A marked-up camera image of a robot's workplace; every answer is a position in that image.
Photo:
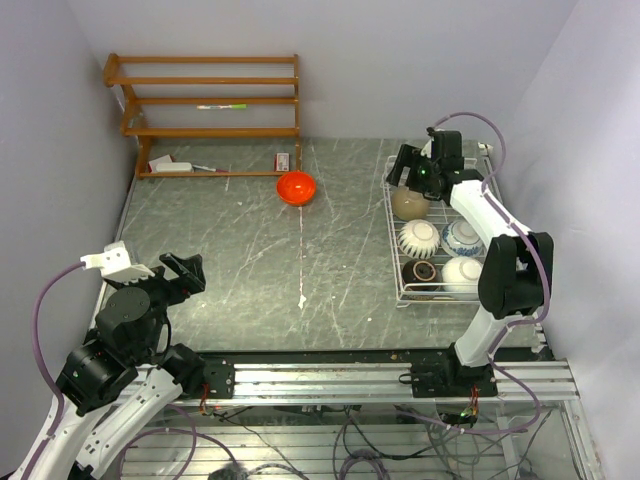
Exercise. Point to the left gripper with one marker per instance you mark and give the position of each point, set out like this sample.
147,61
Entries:
189,276

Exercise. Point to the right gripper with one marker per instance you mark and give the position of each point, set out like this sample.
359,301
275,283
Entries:
409,155

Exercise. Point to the black glossy bowl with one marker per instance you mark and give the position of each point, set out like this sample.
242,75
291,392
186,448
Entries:
408,205

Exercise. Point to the cream bowl patterned rim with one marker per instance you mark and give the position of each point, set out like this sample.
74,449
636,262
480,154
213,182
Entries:
419,239

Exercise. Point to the blue white patterned bowl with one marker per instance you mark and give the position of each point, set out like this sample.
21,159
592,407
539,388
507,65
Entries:
459,239

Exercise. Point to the orange bowl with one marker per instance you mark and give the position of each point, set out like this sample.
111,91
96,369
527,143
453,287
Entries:
296,188

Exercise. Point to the dark brown bowl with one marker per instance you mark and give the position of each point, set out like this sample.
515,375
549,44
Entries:
420,275

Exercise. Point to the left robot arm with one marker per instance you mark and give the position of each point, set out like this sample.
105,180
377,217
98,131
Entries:
120,376

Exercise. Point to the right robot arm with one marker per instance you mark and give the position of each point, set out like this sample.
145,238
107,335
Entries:
514,285

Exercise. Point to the wooden shelf rack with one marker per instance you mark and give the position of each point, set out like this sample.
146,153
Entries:
133,122

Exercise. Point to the pink white pen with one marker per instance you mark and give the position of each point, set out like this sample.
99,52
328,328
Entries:
201,168

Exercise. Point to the small red white box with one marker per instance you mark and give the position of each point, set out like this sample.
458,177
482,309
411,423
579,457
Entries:
282,162

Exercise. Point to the green pink marker pen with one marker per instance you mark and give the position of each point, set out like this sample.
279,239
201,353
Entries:
208,107

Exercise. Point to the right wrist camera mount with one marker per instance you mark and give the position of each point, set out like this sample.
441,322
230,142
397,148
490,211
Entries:
426,151

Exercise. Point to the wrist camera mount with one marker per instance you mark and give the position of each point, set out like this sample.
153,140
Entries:
426,151
117,263

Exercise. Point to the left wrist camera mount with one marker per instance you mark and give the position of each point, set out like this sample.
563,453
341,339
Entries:
117,263

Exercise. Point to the white wire dish rack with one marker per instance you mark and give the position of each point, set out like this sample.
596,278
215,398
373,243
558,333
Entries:
440,215

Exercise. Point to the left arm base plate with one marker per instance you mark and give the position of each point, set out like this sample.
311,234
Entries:
219,379

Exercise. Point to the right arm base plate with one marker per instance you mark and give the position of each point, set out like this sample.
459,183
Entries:
448,380

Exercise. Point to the aluminium rail frame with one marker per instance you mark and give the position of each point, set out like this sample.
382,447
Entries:
361,383

